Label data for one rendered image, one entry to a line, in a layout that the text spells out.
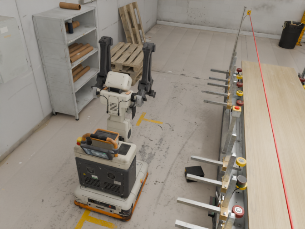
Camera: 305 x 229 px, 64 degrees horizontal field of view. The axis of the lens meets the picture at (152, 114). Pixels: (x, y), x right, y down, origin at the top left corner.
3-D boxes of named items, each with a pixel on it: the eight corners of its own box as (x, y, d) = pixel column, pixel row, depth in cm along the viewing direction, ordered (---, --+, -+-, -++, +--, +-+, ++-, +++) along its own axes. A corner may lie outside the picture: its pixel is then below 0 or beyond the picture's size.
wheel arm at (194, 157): (190, 160, 219) (190, 156, 216) (190, 157, 221) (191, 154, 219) (240, 171, 210) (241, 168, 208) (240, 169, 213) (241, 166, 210)
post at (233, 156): (218, 196, 204) (231, 154, 176) (218, 193, 206) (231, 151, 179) (222, 197, 203) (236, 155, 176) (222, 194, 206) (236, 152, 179)
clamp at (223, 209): (218, 219, 169) (220, 215, 166) (220, 203, 180) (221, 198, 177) (227, 221, 168) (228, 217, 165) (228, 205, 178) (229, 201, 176)
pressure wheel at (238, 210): (228, 222, 169) (232, 212, 163) (228, 212, 176) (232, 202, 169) (240, 226, 168) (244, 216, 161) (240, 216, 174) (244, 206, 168)
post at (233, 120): (221, 153, 242) (232, 115, 216) (222, 150, 246) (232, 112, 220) (226, 154, 241) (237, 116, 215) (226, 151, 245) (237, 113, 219)
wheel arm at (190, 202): (176, 203, 177) (177, 199, 175) (177, 199, 180) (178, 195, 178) (238, 220, 169) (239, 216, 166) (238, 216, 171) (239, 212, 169)
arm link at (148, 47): (140, 43, 214) (151, 45, 212) (145, 41, 226) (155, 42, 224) (137, 91, 233) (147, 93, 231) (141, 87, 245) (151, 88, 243)
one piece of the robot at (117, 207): (120, 212, 239) (120, 207, 235) (82, 201, 248) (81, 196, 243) (121, 210, 241) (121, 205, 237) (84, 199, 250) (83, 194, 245)
